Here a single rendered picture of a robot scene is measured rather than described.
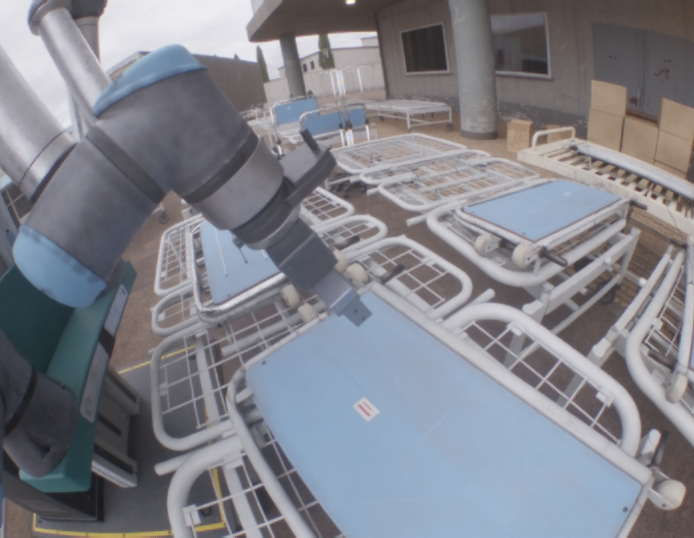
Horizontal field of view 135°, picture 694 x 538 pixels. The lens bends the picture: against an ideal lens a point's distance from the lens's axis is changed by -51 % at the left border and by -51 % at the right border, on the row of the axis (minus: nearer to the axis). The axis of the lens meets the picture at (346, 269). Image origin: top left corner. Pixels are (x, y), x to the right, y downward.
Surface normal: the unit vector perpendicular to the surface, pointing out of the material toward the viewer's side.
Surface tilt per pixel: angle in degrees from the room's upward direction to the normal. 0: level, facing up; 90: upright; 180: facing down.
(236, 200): 101
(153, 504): 0
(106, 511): 0
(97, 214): 92
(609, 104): 90
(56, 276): 93
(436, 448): 3
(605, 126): 90
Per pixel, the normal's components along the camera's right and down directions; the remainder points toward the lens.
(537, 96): -0.86, 0.40
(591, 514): -0.19, -0.77
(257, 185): 0.70, 0.34
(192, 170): 0.25, 0.73
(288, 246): -0.43, -0.51
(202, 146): 0.55, 0.51
